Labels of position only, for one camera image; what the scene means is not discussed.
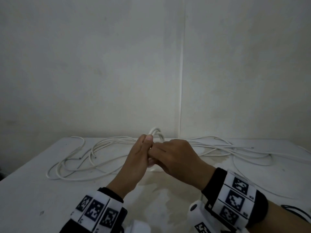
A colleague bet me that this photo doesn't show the bunch of black zip ties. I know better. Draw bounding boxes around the bunch of black zip ties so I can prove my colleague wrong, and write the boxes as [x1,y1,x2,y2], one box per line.
[281,204,311,222]

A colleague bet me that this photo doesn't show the black left wristband white markers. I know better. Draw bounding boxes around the black left wristband white markers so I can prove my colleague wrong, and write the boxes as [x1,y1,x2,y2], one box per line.
[59,187,128,233]

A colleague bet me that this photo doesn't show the person's left hand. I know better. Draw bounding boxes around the person's left hand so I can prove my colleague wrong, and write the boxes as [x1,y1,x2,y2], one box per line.
[118,134,156,187]

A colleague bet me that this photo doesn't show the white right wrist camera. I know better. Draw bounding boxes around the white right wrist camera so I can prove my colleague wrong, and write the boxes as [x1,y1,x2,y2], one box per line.
[188,200,251,233]

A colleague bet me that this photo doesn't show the black right wristband white markers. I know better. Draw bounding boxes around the black right wristband white markers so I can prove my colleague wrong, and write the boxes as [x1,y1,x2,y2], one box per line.
[201,167,269,228]

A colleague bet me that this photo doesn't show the person's left forearm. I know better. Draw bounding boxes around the person's left forearm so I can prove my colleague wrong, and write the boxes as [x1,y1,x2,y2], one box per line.
[106,176,140,199]

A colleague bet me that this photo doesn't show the person's right hand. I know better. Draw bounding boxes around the person's right hand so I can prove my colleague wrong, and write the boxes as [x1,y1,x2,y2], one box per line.
[148,139,217,192]

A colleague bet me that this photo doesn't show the black wristband white markers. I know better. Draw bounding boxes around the black wristband white markers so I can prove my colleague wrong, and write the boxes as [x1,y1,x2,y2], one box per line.
[201,167,269,228]
[59,187,128,233]

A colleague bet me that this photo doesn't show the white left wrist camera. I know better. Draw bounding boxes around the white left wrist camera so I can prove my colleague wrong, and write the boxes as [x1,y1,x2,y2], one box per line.
[125,219,151,233]

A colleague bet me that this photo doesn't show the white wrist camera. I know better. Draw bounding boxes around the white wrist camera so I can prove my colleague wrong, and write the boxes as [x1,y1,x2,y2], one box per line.
[125,219,151,233]
[188,200,251,233]

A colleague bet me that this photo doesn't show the person's right forearm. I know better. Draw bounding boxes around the person's right forearm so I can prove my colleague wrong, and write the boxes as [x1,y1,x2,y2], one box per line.
[245,200,311,233]

